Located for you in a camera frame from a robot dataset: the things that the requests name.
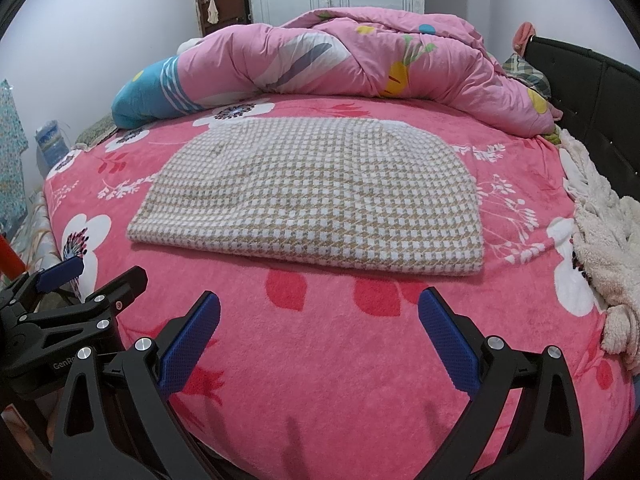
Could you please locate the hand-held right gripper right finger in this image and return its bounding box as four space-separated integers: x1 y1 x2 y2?
417 286 587 480

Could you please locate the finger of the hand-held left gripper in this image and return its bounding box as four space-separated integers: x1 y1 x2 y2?
14 266 149 356
0 255 86 316

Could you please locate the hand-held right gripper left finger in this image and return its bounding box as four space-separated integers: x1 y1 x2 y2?
49 290 223 480

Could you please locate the beige checked jacket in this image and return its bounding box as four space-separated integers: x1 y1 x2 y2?
126 116 487 278

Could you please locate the grey patterned bed sheet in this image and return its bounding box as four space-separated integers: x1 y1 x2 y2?
10 187 66 306

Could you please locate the orange red bar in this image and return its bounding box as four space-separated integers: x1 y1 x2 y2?
0 232 26 281

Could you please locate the pink floral blanket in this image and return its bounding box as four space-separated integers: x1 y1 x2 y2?
42 95 636 476

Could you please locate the blue wrapped bottle pack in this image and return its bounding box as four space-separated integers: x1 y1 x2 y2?
34 119 68 171

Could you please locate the teal patterned hanging cloth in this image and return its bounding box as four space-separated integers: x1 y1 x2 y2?
0 78 30 221

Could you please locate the green patterned cloth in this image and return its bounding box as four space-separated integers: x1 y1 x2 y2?
74 114 120 151

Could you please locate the cream fluffy cloth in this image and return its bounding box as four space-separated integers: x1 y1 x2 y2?
557 127 640 373

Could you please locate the white pillow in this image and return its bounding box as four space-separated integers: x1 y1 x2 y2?
176 37 207 57

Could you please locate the pink printed quilt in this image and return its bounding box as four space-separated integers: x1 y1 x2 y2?
111 6 556 138

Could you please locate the plaid cloth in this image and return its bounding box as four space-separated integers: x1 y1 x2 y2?
501 52 553 101

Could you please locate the black headboard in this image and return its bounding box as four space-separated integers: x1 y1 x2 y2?
522 35 640 231

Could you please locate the pink cloth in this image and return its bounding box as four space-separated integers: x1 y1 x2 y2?
514 21 538 56

